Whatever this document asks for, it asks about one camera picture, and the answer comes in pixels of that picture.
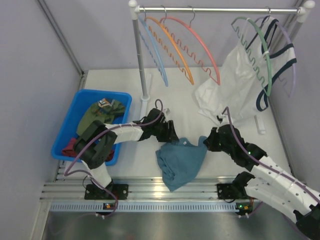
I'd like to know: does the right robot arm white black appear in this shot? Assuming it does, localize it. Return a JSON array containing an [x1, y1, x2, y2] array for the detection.
[[203, 124, 320, 240]]

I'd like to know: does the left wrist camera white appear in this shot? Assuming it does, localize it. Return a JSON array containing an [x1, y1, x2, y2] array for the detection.
[[162, 108, 171, 119]]

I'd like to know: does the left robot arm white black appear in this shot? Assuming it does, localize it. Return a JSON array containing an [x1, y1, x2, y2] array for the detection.
[[73, 108, 179, 199]]

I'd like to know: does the purple hanger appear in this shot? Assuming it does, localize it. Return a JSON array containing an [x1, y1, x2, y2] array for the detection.
[[255, 15, 297, 98]]

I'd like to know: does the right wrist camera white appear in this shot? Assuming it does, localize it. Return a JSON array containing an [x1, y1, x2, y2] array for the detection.
[[216, 113, 233, 127]]

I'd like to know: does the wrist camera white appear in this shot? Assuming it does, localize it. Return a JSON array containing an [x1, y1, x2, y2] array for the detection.
[[216, 113, 233, 127], [162, 108, 171, 119]]

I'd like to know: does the dark red garment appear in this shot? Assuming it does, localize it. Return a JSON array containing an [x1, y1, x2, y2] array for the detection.
[[61, 137, 77, 158]]

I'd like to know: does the aluminium mounting rail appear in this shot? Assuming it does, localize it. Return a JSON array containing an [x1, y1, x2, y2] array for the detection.
[[42, 176, 307, 201]]

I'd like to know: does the orange hanger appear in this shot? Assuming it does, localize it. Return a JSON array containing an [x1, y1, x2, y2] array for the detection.
[[145, 16, 195, 85]]

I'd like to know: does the clothes rack metal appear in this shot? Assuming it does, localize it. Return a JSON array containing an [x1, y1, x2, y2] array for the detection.
[[128, 0, 316, 118]]

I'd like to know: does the slotted cable duct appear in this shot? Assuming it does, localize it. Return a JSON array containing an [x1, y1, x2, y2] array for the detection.
[[50, 202, 239, 213]]

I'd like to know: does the teal tank top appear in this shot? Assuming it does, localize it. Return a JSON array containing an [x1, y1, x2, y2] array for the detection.
[[155, 136, 208, 192]]

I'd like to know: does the pink hanger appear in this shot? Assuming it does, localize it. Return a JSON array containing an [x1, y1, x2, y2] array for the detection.
[[160, 5, 221, 85]]

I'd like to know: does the white navy-trimmed tank top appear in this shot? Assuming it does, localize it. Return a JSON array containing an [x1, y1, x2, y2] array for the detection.
[[194, 19, 287, 125]]

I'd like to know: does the light blue hanger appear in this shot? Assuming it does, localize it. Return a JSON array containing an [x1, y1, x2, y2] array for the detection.
[[138, 16, 169, 87]]

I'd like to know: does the olive green garment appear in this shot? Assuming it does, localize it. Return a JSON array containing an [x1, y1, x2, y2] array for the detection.
[[76, 98, 126, 136]]

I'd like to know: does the green hanger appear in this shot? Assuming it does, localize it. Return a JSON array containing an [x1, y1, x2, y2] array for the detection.
[[231, 16, 272, 97]]

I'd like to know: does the blue plastic bin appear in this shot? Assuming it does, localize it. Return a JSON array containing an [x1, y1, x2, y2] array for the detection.
[[51, 89, 132, 162]]

